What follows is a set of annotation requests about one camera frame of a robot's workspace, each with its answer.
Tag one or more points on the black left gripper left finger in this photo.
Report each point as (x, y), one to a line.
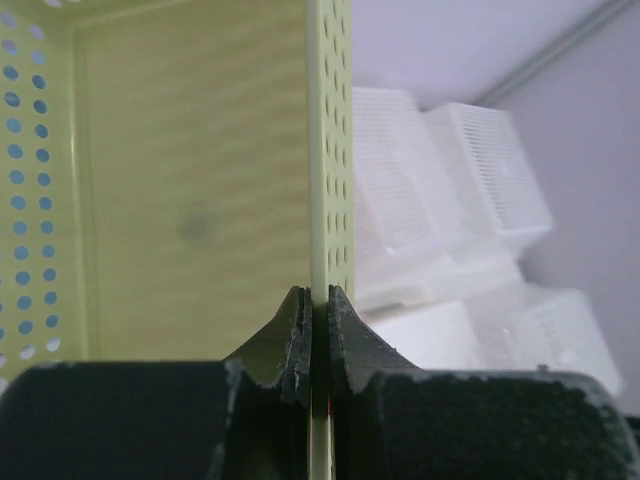
(241, 417)

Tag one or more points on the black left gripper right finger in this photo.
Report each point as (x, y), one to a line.
(394, 420)

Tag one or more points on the white perforated basket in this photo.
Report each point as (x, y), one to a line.
(502, 203)
(525, 326)
(413, 241)

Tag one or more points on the yellow-green basket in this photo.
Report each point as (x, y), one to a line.
(169, 171)

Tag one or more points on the small white basket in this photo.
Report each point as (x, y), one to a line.
(436, 337)

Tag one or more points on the right aluminium frame post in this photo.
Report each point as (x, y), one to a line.
(554, 50)

